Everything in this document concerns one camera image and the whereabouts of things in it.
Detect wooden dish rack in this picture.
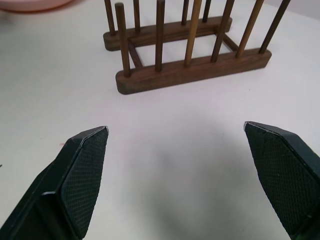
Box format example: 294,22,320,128
102,0,292,95

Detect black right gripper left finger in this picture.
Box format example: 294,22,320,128
0,125,110,240

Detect red plate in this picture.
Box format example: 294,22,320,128
0,0,74,12

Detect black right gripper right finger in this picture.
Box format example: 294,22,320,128
243,121,320,240

